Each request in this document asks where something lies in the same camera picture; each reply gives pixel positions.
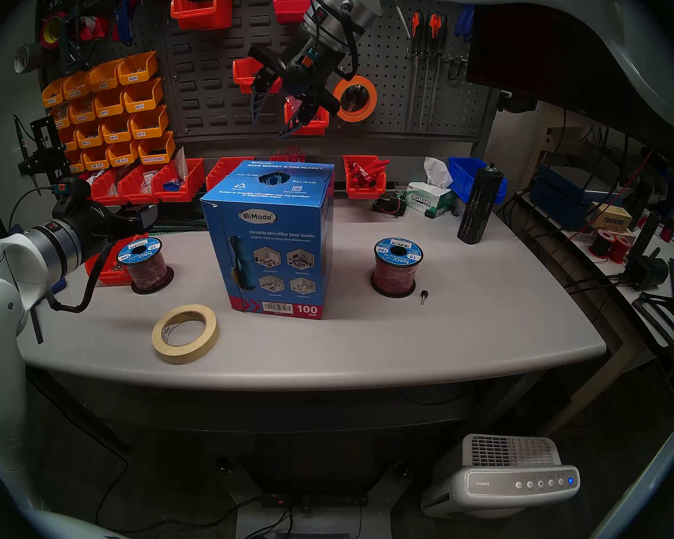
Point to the yellow bin labelled M3X6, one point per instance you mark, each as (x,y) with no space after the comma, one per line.
(137,72)

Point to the black metal stand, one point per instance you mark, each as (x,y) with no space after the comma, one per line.
(44,145)

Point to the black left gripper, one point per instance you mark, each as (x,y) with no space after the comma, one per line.
(109,223)

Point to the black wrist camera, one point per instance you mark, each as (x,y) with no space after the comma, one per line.
(73,198)
(309,72)

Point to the red yellow tape roll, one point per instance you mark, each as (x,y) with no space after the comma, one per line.
(48,38)

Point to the Kimtech tissue box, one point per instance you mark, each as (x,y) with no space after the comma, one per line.
(427,201)

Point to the green cutting mat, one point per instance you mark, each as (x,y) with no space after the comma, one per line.
(185,226)

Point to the blue plastic bin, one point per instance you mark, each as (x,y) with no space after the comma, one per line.
(460,173)

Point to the beige masking tape roll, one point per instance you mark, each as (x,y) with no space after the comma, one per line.
(184,355)

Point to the small blue object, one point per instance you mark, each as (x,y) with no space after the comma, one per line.
(172,186)

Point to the orange black screwdriver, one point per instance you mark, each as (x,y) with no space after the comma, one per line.
(433,32)
(417,32)

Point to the yellow bin labelled M2.5-5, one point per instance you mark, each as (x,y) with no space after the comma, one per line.
(123,159)

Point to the dark red plastic bin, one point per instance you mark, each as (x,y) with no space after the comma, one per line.
(289,10)

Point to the white air purifier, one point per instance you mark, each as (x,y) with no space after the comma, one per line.
(511,482)

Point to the blue hand tool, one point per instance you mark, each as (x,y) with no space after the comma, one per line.
(124,21)

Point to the black circuit board device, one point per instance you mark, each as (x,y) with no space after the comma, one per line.
(390,205)

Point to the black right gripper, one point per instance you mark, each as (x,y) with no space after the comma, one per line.
(303,86)

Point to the red bin with plastic bag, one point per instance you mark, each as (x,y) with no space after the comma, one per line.
(317,127)

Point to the blue clamp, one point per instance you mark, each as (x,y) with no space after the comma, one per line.
(58,285)

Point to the black power strip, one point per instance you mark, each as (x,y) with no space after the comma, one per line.
(314,499)

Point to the dark grey pegboard panel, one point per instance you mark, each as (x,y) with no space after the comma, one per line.
(213,94)

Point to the blue equipment case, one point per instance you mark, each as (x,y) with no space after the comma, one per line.
(556,201)

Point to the yellow bin labelled M3-4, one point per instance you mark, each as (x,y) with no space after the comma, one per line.
(143,101)

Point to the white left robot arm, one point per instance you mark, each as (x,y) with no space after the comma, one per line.
(0,375)

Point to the small cardboard box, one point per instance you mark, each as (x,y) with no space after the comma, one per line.
(609,220)

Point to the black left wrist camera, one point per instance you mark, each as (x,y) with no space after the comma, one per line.
(73,198)

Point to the orange tape roll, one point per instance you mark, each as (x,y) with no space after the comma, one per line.
(365,108)

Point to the white paper packet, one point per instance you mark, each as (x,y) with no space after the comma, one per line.
(181,164)

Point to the black monitor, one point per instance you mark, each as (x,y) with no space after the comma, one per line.
(567,66)

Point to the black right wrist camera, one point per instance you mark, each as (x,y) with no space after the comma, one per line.
(309,72)

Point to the grey duct tape roll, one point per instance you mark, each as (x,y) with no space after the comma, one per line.
(31,58)

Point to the yellow bin labelled M4 hex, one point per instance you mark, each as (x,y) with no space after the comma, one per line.
(156,153)

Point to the black cylindrical bottle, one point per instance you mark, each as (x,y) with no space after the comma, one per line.
(477,206)

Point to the red bin with red tools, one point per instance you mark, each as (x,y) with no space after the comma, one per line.
(365,191)

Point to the blue shop towel box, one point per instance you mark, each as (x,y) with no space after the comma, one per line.
(281,251)

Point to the black power adapter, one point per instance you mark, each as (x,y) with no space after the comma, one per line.
(646,271)

